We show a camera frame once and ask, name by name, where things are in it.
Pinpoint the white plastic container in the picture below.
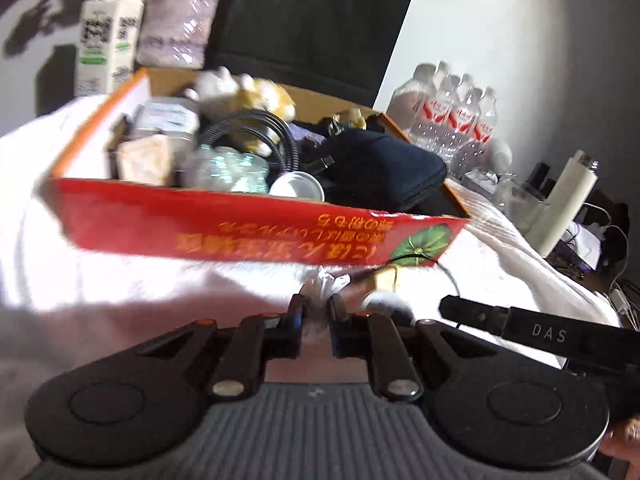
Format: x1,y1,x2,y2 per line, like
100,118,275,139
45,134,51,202
129,96,200,146

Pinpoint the black braided cable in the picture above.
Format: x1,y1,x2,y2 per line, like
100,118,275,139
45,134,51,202
197,108,302,172

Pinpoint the black paper bag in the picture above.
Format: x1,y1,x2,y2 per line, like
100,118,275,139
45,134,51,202
205,0,411,106

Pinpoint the white charging cable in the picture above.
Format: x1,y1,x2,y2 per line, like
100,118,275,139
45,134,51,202
579,201,640,326

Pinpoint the water bottle pack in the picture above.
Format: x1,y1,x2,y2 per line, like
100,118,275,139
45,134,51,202
386,61,498,180

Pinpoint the orange cardboard box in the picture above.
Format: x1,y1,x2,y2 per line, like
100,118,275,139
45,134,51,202
46,68,469,266

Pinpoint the small colourful figurine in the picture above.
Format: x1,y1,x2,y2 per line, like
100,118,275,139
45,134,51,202
324,107,368,136

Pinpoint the clear glass cup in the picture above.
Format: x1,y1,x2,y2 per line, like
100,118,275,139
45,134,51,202
492,174,544,234

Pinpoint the navy zip pouch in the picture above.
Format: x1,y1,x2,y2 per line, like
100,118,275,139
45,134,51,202
311,129,448,212

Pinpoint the iridescent wrapper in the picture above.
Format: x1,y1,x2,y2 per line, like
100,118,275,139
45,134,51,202
180,145,270,194

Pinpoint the purple textured vase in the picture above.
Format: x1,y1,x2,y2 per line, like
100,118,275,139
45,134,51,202
136,0,219,70

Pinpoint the yellow white plush toy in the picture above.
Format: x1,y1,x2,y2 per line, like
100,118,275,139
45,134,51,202
183,66,296,124

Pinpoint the white purple tissue box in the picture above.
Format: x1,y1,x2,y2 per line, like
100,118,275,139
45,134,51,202
554,222,601,273

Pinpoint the small white round cap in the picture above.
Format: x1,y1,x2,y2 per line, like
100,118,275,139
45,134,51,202
360,290,416,326

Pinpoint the white green milk carton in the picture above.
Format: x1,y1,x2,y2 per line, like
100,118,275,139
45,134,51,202
74,0,144,96

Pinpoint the white round speaker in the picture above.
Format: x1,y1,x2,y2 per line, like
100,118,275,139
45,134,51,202
487,139,513,174

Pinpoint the small white round tin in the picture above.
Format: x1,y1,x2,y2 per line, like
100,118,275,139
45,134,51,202
269,171,326,202

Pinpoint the white thermos bottle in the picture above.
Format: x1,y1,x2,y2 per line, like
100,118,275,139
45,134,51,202
526,150,599,258

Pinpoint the small yellow white box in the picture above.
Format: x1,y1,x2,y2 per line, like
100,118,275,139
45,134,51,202
116,134,174,186

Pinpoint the person right hand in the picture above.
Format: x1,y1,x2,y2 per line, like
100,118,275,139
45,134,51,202
599,417,640,480

